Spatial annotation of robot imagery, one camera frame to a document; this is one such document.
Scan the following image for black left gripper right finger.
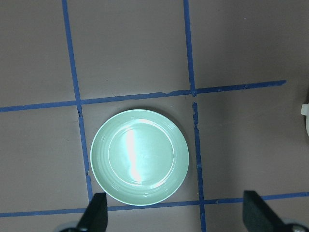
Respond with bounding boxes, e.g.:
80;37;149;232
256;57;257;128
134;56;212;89
242;190;286;232

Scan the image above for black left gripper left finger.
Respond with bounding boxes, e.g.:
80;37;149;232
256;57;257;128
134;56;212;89
76;193;108;232

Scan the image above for cream rice cooker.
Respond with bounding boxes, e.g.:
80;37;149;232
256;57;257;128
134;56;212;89
301;103;309;135

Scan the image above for left green plate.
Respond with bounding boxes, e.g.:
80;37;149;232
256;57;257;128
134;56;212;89
90;109;189;206

